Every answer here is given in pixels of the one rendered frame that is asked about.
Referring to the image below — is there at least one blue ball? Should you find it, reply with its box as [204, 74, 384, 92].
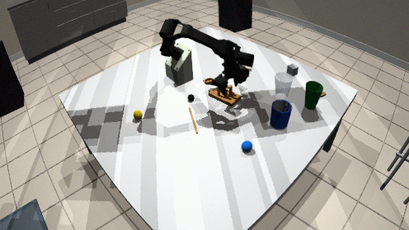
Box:
[241, 140, 252, 152]

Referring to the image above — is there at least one yellow ball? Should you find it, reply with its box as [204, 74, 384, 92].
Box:
[134, 110, 143, 120]

